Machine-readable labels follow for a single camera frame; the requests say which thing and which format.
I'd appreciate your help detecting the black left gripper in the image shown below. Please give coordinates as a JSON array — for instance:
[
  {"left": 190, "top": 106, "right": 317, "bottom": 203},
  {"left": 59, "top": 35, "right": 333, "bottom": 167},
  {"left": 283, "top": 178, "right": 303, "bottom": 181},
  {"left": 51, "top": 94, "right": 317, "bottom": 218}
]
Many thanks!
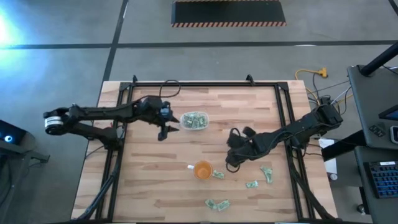
[{"left": 154, "top": 101, "right": 180, "bottom": 142}]

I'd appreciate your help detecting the clear plastic container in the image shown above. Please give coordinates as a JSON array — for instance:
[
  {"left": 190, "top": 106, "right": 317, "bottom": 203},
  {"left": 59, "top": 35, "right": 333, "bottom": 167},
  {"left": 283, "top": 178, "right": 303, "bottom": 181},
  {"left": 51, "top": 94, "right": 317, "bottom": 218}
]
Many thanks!
[{"left": 180, "top": 111, "right": 210, "bottom": 131}]

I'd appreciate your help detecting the yellow ceramic mug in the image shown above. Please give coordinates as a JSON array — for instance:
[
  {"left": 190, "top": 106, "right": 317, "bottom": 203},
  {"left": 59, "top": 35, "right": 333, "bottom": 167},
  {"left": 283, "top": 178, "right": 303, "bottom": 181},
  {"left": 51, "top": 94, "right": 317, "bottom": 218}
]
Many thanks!
[{"left": 187, "top": 160, "right": 214, "bottom": 182}]

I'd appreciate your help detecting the black desk leg bar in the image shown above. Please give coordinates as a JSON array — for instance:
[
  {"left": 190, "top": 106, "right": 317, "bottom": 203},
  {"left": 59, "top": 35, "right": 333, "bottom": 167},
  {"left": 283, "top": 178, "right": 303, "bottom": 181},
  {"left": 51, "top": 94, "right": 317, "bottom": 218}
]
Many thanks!
[{"left": 322, "top": 129, "right": 368, "bottom": 162}]

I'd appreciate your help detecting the black hazard-striped floor mat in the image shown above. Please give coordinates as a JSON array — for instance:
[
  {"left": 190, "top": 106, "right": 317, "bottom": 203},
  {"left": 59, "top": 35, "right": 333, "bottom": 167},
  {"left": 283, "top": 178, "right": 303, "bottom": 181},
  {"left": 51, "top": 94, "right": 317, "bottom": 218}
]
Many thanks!
[{"left": 170, "top": 0, "right": 287, "bottom": 28}]

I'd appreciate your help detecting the small black remote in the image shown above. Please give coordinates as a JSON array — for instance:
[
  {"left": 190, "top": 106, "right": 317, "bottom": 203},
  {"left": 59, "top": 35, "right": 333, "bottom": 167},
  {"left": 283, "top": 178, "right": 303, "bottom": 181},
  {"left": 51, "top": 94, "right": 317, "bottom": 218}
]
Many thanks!
[{"left": 369, "top": 124, "right": 386, "bottom": 138}]

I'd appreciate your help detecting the black backlit keyboard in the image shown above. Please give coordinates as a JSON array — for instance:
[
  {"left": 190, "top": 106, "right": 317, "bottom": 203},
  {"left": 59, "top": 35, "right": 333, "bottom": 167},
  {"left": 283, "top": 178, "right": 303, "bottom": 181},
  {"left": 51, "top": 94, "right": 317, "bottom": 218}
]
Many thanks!
[{"left": 363, "top": 161, "right": 398, "bottom": 199}]

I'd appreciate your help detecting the dark grey desk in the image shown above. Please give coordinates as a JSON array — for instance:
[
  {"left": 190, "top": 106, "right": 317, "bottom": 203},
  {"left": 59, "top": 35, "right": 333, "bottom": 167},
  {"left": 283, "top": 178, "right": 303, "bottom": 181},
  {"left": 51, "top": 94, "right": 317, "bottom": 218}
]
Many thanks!
[{"left": 354, "top": 146, "right": 398, "bottom": 224}]

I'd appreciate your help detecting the dark tablet screen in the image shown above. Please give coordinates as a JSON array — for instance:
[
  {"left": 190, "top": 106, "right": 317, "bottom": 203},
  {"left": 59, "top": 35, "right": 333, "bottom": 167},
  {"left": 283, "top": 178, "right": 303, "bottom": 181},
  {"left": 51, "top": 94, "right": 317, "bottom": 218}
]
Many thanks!
[{"left": 378, "top": 104, "right": 398, "bottom": 121}]

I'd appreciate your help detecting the black box with blue light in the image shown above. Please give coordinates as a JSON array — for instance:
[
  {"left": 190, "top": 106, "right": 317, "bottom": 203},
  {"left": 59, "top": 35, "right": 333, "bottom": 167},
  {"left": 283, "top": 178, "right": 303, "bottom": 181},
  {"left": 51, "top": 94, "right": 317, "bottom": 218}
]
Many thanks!
[{"left": 0, "top": 119, "right": 27, "bottom": 146}]

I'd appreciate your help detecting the black pole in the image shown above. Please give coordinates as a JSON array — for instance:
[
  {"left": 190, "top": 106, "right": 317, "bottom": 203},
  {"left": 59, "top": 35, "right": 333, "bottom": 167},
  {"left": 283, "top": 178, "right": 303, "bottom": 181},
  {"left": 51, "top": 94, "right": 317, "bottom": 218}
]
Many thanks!
[{"left": 360, "top": 42, "right": 398, "bottom": 77}]

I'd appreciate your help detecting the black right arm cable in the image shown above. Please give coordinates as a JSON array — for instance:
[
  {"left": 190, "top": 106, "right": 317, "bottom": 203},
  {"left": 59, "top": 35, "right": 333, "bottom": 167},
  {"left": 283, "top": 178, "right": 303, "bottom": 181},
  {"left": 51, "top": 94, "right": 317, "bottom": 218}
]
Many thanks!
[{"left": 225, "top": 126, "right": 259, "bottom": 174}]

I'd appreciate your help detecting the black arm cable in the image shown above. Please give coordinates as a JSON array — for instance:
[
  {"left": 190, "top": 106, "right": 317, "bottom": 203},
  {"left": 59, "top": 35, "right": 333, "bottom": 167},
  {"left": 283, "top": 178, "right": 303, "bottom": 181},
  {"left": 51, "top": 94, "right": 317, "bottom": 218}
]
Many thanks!
[
  {"left": 159, "top": 80, "right": 182, "bottom": 99},
  {"left": 225, "top": 126, "right": 259, "bottom": 174}
]

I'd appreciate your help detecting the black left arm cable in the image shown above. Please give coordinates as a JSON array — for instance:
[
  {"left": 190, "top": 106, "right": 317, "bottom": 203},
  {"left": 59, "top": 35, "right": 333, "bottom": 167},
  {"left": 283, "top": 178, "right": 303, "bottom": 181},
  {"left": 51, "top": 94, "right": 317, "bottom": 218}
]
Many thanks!
[{"left": 159, "top": 80, "right": 182, "bottom": 99}]

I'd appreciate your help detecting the yellow extension cord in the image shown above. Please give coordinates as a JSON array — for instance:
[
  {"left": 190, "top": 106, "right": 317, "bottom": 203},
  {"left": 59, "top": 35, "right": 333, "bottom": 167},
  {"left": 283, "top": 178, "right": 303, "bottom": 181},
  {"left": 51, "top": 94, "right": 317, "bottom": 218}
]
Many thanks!
[{"left": 294, "top": 67, "right": 329, "bottom": 103}]

